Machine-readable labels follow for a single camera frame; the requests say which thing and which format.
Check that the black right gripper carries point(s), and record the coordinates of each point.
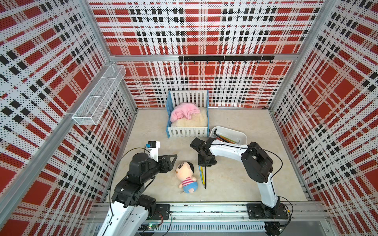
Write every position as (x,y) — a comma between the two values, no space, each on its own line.
(201,162)

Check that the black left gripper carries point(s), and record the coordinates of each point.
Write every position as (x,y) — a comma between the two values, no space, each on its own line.
(165,168)

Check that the thin black hex key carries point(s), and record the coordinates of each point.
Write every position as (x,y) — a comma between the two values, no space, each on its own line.
(205,177)

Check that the orange hex key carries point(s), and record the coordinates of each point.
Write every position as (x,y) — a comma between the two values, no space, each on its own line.
(226,140)

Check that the lime green hex key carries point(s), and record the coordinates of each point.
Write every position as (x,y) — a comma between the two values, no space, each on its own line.
(229,138)

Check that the large black hex key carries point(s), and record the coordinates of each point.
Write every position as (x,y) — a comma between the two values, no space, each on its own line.
(216,134)

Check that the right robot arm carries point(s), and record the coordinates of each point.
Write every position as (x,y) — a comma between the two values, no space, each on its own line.
(257,163)

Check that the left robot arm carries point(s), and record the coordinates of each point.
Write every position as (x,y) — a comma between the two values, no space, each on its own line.
(129,207)

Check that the yellow hex key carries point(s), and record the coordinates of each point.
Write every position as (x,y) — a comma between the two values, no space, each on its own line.
(203,175)

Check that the white plastic storage box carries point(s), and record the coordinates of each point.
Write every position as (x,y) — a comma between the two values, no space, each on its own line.
(237,136)

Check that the cartoon boy plush doll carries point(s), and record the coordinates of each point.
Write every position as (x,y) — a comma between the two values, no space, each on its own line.
(185,174)

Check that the cream fluffy mattress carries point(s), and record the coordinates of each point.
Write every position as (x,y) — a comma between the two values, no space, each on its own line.
(197,120)

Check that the white and blue toy crib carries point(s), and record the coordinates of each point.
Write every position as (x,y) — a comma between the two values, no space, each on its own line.
(198,97)

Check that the pink cloth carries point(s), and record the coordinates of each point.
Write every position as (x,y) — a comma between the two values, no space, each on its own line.
(184,110)

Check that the green circuit board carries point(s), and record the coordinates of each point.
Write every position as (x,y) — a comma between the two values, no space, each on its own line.
(152,226)

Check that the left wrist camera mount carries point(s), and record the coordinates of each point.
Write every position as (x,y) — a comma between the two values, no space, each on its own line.
(152,147)

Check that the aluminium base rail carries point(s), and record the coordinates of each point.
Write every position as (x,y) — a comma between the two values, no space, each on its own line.
(295,219)

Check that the white wire mesh basket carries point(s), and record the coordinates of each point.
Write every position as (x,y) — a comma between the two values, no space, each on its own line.
(99,97)

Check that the black hook rail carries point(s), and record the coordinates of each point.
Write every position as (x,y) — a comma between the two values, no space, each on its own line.
(226,58)

